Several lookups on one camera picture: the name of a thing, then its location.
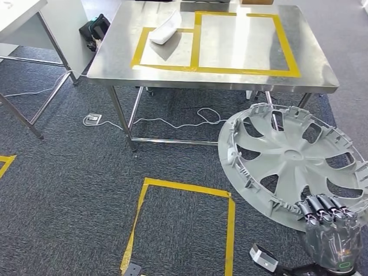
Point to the black bag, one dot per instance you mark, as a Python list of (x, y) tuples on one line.
[(96, 32)]

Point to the floor socket plate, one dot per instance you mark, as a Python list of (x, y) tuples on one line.
[(94, 119)]

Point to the grey plastic wheel hubcap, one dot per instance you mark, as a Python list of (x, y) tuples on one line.
[(290, 156)]

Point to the stainless steel workbench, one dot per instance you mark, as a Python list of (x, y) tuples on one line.
[(121, 57)]

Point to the white plastic part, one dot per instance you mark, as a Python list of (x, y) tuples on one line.
[(165, 30)]

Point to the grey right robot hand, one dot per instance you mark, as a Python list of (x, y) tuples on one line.
[(333, 243)]

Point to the white desk with metal legs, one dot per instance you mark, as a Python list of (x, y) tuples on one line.
[(65, 34)]

